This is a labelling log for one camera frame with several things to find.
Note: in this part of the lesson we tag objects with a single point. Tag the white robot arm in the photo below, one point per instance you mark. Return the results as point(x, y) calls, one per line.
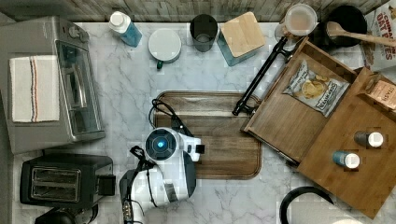
point(165, 173)

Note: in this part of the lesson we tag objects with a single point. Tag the wooden cutting board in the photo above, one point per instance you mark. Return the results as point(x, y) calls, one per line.
point(229, 152)

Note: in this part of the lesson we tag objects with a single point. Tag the white lidded green mug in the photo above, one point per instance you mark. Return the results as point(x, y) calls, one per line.
point(165, 46)

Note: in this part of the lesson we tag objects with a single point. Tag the teal canister with wooden lid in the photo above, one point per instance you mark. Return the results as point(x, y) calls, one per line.
point(240, 38)

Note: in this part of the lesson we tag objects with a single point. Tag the dark metal cup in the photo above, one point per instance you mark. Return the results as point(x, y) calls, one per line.
point(203, 29)

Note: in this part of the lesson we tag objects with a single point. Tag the silver toaster oven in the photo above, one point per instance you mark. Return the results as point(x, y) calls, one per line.
point(80, 118)

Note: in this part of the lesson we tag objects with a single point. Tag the white blue plastic bottle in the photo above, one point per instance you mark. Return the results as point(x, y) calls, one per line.
point(122, 25)

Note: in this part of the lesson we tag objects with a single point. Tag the bag of potato chips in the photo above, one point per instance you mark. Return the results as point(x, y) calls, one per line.
point(317, 91)

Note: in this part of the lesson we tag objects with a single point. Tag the clear plastic lidded container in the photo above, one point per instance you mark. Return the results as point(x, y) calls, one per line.
point(300, 20)

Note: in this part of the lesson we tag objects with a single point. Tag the wooden spoon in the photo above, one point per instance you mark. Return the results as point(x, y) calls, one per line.
point(335, 29)

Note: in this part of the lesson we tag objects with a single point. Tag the wooden organizer shelf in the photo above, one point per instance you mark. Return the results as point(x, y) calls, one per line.
point(308, 139)

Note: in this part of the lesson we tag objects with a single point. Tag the blue spice shaker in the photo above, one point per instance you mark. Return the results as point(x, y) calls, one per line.
point(346, 159)

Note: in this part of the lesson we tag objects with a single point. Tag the black toaster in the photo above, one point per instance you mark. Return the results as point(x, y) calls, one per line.
point(67, 180)

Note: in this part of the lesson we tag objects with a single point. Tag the striped white kitchen towel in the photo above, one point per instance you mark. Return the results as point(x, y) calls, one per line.
point(34, 88)

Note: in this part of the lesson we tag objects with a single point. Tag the grey spice shaker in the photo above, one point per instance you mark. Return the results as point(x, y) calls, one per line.
point(369, 139)

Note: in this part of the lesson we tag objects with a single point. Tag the black frying pan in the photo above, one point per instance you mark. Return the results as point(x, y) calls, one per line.
point(350, 18)

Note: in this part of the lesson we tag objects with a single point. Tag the orange Stash tea packets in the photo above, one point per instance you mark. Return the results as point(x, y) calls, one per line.
point(382, 92)

